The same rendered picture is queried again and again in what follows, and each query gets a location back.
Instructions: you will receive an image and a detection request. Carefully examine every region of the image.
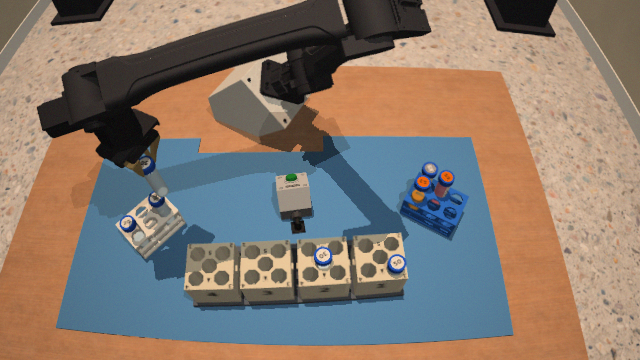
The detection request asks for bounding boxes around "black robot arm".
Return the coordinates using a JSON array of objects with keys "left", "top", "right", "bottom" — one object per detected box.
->
[{"left": 37, "top": 0, "right": 432, "bottom": 149}]

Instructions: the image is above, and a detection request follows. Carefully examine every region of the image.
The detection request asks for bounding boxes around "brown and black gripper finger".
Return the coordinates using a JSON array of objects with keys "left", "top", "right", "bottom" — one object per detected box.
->
[
  {"left": 124, "top": 160, "right": 145, "bottom": 177},
  {"left": 144, "top": 135, "right": 160, "bottom": 162}
]

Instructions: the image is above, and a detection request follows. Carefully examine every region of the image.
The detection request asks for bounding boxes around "blue flat mat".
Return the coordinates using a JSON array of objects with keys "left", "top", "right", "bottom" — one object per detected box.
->
[{"left": 56, "top": 136, "right": 514, "bottom": 346}]

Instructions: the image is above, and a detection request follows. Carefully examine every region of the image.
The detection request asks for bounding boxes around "blue tube rack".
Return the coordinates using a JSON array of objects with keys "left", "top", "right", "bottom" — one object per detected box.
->
[{"left": 399, "top": 179, "right": 469, "bottom": 238}]

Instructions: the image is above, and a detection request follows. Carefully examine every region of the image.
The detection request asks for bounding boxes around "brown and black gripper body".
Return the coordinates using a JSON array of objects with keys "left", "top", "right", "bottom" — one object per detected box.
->
[{"left": 96, "top": 107, "right": 160, "bottom": 168}]

